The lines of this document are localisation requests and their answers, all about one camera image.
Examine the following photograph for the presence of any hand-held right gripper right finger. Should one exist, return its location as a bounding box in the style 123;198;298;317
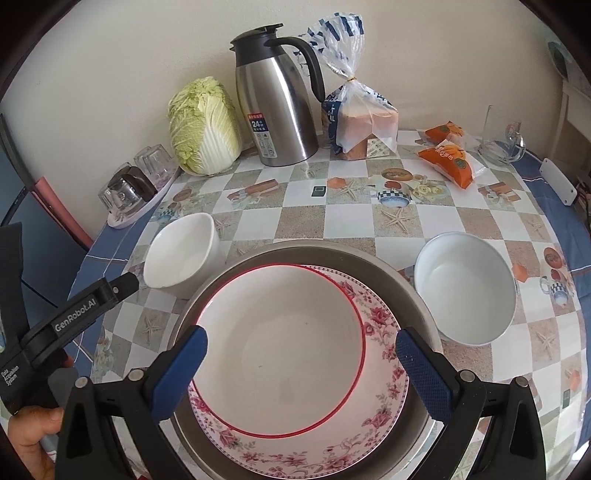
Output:
396;327;555;480

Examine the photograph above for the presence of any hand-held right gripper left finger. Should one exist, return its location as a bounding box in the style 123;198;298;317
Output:
55;324;209;480

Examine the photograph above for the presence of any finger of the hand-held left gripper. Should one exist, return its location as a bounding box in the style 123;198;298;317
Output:
95;273;139;305

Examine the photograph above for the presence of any pink floral plate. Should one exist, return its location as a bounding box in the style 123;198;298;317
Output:
187;265;411;476

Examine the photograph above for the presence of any white square bowl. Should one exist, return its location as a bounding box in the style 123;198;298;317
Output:
143;213;222;300

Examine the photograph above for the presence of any large stainless steel basin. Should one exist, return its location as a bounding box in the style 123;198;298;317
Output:
170;239;444;480

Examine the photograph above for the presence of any red-rimmed strawberry bowl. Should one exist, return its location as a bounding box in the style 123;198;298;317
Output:
193;263;366;438

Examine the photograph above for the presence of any person's left hand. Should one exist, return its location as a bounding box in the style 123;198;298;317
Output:
9;408;63;480

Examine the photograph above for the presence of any white oval tray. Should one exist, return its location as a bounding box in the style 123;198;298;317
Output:
107;166;182;230

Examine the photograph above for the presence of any white round bowl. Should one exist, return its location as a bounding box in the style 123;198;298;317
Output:
414;232;517;347

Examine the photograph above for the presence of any pink board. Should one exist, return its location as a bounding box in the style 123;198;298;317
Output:
28;176;89;252

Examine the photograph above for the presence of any dark blue cabinet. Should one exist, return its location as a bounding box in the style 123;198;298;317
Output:
0;111;51;227

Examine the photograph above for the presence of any napa cabbage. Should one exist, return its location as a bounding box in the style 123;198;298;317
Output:
167;76;243;177

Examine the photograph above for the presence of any orange snack packet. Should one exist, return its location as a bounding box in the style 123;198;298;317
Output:
418;143;485;189
424;121;465;145

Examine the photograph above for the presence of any clear glass cup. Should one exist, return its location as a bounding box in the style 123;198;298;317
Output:
478;105;527;166

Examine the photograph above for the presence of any white power strip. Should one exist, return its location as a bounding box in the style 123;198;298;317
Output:
539;158;578;206

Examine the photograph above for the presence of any stainless steel thermos jug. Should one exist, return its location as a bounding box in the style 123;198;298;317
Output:
230;24;326;168

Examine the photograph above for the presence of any bagged sliced bread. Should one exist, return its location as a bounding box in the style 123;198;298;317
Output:
298;14;400;161

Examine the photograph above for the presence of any glass teapot with brown handle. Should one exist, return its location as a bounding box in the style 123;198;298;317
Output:
108;166;157;214

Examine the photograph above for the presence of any white wooden furniture frame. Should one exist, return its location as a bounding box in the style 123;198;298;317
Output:
547;76;591;158

